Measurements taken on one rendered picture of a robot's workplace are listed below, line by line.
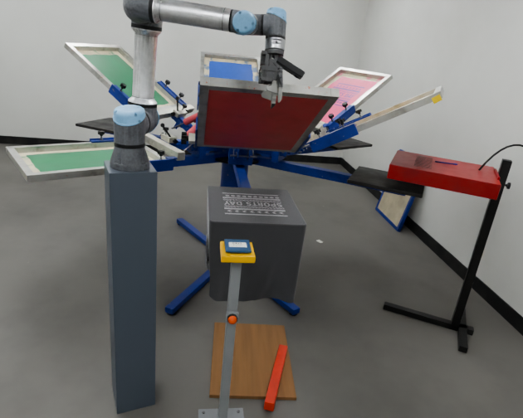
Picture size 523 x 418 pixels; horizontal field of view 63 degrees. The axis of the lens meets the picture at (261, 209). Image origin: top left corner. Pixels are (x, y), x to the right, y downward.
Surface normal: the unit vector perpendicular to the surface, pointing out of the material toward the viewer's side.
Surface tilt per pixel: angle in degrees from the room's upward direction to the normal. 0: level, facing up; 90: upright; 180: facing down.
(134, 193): 90
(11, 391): 0
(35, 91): 90
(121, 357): 90
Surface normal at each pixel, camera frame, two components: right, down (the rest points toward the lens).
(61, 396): 0.10, -0.93
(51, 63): 0.13, 0.38
